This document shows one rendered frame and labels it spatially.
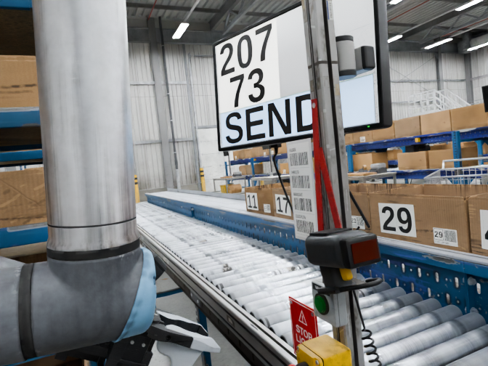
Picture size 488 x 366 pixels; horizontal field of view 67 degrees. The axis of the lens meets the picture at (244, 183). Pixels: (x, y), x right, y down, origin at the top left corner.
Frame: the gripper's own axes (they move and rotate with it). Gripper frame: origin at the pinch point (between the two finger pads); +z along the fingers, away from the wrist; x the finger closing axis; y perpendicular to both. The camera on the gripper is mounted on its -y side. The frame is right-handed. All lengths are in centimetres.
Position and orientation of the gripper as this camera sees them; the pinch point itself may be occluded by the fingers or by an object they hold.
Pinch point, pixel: (208, 335)
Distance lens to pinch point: 61.6
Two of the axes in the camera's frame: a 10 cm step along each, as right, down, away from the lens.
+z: 8.4, 4.0, 3.8
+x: 4.1, 0.1, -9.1
